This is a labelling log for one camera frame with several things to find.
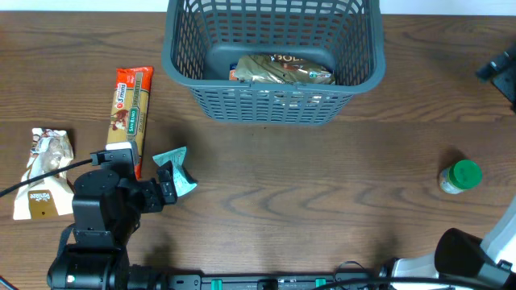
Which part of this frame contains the grey plastic basket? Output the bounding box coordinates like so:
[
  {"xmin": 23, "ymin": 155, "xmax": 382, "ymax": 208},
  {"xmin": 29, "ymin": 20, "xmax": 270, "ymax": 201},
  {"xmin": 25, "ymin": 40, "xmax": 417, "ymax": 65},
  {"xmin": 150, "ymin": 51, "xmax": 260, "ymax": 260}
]
[{"xmin": 162, "ymin": 0, "xmax": 386, "ymax": 125}]

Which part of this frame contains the teal snack wrapper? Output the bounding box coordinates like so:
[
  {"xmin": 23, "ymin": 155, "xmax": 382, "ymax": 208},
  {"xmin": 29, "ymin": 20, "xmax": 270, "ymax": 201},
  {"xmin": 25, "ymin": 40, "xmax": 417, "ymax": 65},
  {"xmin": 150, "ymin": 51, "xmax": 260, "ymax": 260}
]
[{"xmin": 152, "ymin": 147, "xmax": 198, "ymax": 197}]

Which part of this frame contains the orange spaghetti packet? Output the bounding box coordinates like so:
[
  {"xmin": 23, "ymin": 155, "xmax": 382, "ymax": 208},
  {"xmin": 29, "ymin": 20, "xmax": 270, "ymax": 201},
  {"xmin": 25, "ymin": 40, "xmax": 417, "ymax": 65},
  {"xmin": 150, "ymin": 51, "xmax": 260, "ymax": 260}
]
[{"xmin": 106, "ymin": 66, "xmax": 154, "ymax": 180}]

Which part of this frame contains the gold coffee bag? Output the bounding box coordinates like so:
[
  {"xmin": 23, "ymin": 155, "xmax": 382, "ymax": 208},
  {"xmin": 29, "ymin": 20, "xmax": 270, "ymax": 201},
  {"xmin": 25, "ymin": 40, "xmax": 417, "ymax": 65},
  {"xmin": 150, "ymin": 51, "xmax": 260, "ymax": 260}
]
[{"xmin": 235, "ymin": 54, "xmax": 335, "ymax": 85}]

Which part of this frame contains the multicolour carton pack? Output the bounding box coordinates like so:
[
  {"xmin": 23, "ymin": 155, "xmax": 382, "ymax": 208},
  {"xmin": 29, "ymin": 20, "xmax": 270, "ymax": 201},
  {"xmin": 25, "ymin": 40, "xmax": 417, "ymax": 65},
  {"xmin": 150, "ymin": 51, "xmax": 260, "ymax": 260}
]
[{"xmin": 229, "ymin": 63, "xmax": 238, "ymax": 81}]

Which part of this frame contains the white brown snack bag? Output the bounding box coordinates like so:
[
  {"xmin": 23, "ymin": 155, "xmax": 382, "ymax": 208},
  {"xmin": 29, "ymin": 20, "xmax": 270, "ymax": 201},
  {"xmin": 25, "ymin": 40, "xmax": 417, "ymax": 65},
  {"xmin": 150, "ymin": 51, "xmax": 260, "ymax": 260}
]
[{"xmin": 12, "ymin": 127, "xmax": 80, "ymax": 221}]

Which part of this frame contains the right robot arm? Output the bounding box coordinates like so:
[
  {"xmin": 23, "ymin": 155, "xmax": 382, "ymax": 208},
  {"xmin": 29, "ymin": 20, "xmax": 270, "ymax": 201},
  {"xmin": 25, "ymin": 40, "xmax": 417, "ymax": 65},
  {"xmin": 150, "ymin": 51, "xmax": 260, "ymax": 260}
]
[{"xmin": 379, "ymin": 43, "xmax": 515, "ymax": 289}]

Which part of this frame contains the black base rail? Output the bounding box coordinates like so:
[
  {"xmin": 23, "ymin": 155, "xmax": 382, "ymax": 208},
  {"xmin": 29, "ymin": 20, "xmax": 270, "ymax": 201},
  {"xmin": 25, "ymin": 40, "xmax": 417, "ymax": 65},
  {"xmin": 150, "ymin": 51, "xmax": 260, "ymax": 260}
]
[{"xmin": 168, "ymin": 271, "xmax": 372, "ymax": 290}]

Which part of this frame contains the green lid jar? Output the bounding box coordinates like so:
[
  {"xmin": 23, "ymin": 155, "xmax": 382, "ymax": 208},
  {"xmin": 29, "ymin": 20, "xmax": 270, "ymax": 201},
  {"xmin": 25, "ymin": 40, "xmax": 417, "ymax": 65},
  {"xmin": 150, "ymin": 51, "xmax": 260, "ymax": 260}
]
[{"xmin": 438, "ymin": 159, "xmax": 483, "ymax": 194}]

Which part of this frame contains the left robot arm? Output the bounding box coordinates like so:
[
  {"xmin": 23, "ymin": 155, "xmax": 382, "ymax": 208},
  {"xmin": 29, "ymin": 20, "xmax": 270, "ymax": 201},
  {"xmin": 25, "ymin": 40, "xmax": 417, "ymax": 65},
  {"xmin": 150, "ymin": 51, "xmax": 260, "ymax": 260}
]
[{"xmin": 47, "ymin": 148, "xmax": 177, "ymax": 289}]

